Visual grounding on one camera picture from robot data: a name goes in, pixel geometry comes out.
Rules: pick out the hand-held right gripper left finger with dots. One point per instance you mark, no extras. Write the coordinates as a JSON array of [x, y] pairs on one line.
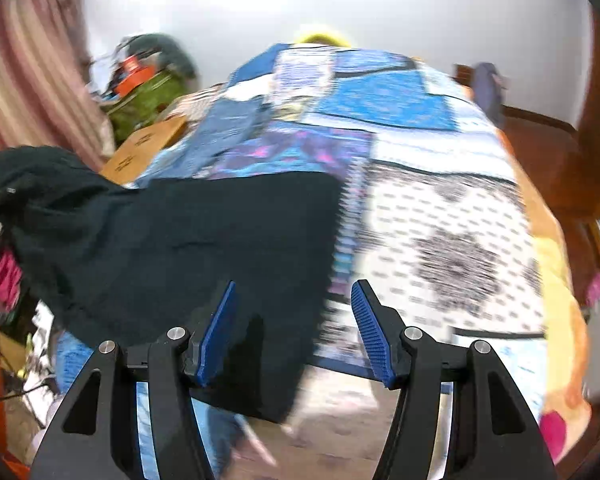
[[217, 332]]

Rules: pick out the orange box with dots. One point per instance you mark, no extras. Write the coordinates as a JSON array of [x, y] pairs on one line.
[[132, 77]]

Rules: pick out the blue patchwork blanket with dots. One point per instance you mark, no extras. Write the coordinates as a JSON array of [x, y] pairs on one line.
[[430, 210]]

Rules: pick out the pink cloth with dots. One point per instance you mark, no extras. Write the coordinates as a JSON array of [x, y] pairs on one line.
[[2, 277]]

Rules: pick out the grey backpack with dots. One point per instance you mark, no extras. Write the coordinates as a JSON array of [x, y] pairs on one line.
[[490, 92]]

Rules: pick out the striped pink curtain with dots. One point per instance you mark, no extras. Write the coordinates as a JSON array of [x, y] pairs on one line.
[[35, 60]]

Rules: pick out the yellow foam tube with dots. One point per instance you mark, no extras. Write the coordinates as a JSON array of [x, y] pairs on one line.
[[325, 37]]

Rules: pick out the wooden lap desk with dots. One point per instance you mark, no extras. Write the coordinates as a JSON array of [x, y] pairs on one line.
[[145, 147]]

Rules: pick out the green patterned storage box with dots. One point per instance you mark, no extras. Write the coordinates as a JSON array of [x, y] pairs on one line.
[[147, 102]]

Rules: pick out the black pants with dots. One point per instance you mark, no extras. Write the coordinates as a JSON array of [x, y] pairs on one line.
[[180, 240]]

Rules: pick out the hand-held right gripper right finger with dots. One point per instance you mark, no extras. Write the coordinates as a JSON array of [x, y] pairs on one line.
[[375, 332]]

